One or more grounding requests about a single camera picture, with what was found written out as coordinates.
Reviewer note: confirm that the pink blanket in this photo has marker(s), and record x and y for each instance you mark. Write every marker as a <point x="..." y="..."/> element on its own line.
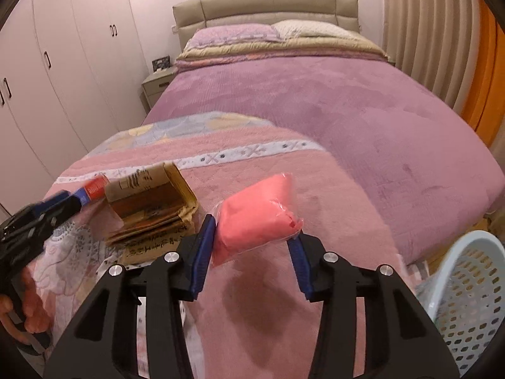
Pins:
<point x="244" y="173"/>

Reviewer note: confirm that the purple bedspread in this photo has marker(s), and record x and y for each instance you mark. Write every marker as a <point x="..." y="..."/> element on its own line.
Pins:
<point x="355" y="126"/>

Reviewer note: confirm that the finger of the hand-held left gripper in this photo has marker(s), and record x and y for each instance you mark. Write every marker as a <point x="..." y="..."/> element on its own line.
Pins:
<point x="65" y="209"/>
<point x="55" y="199"/>

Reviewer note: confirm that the person's left hand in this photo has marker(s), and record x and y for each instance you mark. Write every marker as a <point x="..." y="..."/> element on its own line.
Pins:
<point x="36" y="304"/>

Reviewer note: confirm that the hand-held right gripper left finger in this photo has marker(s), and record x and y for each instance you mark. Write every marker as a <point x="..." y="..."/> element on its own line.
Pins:
<point x="203" y="252"/>

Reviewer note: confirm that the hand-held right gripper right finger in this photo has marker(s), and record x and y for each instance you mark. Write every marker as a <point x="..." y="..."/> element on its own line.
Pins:
<point x="298" y="262"/>

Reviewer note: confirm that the folded beige quilt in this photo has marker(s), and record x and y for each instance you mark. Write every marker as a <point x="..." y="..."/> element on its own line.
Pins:
<point x="276" y="51"/>

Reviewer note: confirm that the white patterned pillow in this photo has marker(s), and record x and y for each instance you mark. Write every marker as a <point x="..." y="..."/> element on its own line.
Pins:
<point x="311" y="28"/>

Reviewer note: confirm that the beige curtain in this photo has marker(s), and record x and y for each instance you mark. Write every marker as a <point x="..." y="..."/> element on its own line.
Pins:
<point x="430" y="27"/>

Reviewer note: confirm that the brown paper bag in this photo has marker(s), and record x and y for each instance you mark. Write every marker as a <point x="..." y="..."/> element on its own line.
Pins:
<point x="150" y="205"/>

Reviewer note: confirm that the beige nightstand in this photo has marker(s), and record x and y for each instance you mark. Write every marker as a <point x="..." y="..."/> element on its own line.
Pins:
<point x="158" y="87"/>

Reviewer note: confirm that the patterned floor mat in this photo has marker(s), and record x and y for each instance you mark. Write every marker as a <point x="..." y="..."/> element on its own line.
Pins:
<point x="418" y="276"/>

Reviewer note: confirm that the purple pillow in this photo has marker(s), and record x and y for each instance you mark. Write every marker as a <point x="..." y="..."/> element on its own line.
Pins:
<point x="232" y="35"/>

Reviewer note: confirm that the beige padded headboard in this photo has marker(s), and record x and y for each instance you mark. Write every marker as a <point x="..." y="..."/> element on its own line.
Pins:
<point x="256" y="6"/>

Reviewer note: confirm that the pink plastic packet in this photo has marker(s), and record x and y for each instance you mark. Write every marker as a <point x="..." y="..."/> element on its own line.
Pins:
<point x="252" y="213"/>

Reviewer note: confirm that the white wardrobe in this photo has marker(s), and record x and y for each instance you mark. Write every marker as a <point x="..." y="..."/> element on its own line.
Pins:
<point x="59" y="87"/>

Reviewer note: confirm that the light blue plastic basket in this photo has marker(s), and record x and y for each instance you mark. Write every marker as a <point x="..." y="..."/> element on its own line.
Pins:
<point x="465" y="268"/>

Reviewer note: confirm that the orange curtain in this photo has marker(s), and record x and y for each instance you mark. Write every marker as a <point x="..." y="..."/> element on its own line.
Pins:
<point x="487" y="87"/>

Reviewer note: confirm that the dark picture frame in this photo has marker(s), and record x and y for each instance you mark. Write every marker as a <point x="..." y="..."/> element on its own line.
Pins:
<point x="161" y="64"/>

